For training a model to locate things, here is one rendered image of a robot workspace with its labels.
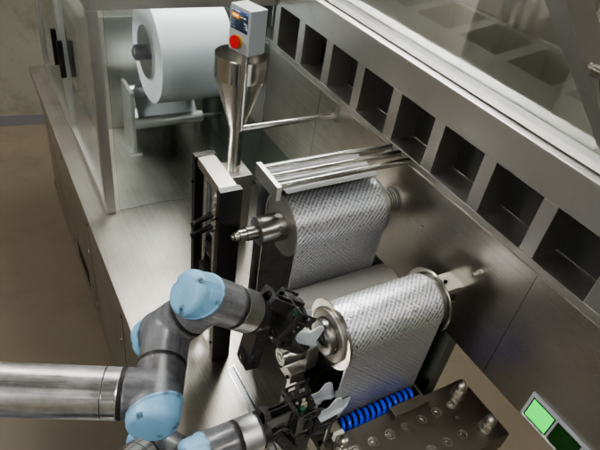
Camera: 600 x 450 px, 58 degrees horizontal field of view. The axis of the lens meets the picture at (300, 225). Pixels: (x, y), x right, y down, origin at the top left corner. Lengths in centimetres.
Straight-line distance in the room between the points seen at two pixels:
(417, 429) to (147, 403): 68
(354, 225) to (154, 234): 83
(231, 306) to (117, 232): 104
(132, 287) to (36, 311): 129
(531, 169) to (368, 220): 37
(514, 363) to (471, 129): 49
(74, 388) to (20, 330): 201
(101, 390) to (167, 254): 97
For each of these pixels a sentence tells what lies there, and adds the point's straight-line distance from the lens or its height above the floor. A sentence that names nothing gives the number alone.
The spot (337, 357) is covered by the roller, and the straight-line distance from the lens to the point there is 109.
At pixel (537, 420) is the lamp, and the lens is 124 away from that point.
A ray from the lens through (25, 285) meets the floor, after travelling 304.
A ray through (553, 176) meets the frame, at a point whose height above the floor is 162.
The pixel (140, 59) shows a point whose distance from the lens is 170.
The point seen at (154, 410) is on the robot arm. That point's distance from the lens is 80.
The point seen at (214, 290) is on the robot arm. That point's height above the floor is 148.
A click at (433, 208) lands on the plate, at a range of 126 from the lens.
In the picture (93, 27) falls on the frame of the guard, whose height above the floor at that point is 153.
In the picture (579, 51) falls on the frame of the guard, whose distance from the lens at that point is 68.
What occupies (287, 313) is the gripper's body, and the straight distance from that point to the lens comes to 97.
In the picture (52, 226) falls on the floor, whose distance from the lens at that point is 336.
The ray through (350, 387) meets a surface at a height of 113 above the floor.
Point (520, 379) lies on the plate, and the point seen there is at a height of 121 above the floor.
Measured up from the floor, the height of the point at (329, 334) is 128.
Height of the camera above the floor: 208
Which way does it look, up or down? 38 degrees down
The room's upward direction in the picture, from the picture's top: 10 degrees clockwise
